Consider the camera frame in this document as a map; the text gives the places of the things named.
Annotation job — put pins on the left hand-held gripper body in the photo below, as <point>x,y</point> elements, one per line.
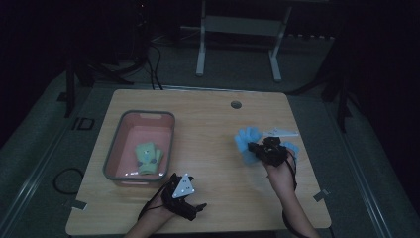
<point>178,203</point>

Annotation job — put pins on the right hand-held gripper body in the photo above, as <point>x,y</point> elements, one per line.
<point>273,153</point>

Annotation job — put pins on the blue glove with grey cuff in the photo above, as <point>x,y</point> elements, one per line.
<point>293,148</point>
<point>246,140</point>

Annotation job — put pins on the plain green glove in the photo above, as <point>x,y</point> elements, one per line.
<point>159,157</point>

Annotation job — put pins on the green glove with print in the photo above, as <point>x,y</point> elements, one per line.
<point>147,162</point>

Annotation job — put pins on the pink basin with grey rim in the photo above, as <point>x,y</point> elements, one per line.
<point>142,139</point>

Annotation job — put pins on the person's left hand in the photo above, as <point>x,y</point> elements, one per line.
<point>161,208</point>

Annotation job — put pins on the person's right hand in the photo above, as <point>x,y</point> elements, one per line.
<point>280,178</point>

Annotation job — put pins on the grey tape piece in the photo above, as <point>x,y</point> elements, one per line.
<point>321,195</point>

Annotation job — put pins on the black floor tape marking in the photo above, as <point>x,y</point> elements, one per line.
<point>83,124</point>

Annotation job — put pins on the power strip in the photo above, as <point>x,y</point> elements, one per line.
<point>310,36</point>

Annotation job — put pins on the black tripod stand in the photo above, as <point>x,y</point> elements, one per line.
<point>74,79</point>

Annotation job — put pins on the white metal stand frame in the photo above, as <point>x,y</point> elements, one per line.
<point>242,25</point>

